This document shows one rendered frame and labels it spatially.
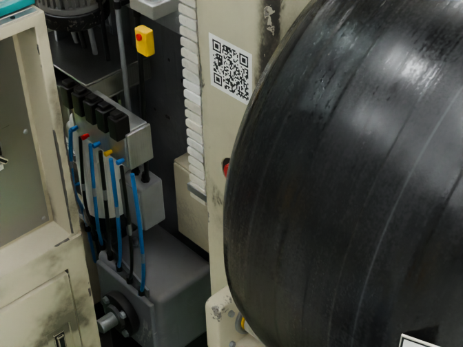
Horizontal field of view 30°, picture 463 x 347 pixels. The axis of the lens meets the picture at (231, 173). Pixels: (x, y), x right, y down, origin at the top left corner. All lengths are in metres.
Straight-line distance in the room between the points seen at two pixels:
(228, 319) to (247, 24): 0.39
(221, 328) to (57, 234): 0.32
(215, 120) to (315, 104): 0.38
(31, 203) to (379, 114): 0.70
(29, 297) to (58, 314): 0.08
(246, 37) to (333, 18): 0.24
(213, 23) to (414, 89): 0.38
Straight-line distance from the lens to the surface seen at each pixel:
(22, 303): 1.33
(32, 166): 1.27
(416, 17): 0.76
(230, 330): 1.16
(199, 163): 1.22
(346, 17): 0.78
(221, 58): 1.06
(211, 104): 1.11
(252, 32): 1.00
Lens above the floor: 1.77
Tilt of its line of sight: 38 degrees down
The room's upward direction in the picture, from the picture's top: 1 degrees counter-clockwise
